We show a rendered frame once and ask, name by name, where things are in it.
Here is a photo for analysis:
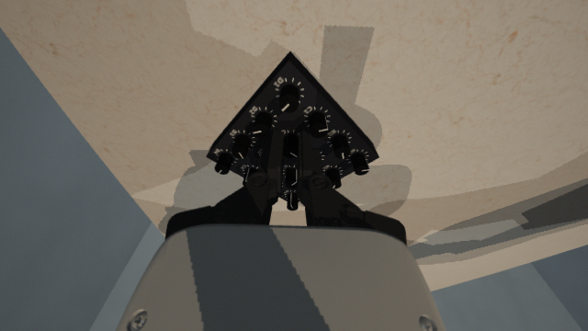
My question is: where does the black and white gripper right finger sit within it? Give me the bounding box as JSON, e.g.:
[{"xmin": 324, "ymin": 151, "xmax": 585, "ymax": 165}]
[{"xmin": 297, "ymin": 131, "xmax": 407, "ymax": 245}]

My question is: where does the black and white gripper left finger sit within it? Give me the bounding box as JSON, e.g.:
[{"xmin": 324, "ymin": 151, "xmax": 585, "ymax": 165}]
[{"xmin": 165, "ymin": 130, "xmax": 284, "ymax": 239}]

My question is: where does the black knob box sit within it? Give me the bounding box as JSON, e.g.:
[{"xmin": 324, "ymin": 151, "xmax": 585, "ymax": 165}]
[{"xmin": 206, "ymin": 51, "xmax": 379, "ymax": 211}]

